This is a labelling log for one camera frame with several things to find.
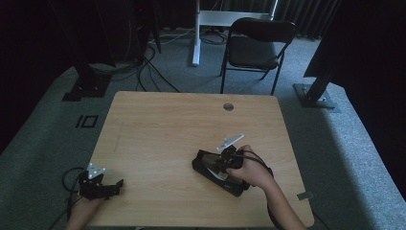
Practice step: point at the person's left hand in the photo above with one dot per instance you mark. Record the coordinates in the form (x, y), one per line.
(84, 207)

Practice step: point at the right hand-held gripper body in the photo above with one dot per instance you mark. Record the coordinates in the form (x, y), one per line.
(231, 156)

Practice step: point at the grey tape piece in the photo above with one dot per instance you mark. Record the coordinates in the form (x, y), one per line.
(305, 195)

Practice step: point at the black folding chair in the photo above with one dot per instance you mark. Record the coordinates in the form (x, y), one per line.
(255, 51)

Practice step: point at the white metal desk frame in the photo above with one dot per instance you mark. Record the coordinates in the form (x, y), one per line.
(204, 19)

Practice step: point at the black pencil case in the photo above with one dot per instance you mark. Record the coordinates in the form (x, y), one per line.
(204, 166)

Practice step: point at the black metal stand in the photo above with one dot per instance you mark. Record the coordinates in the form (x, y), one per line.
(87, 83)
(316, 96)

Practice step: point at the person's right hand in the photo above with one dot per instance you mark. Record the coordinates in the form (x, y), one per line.
(252, 172)

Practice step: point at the round table grommet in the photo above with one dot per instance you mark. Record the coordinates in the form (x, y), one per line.
(228, 106)

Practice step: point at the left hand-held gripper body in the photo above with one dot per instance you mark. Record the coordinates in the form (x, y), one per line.
(92, 185)

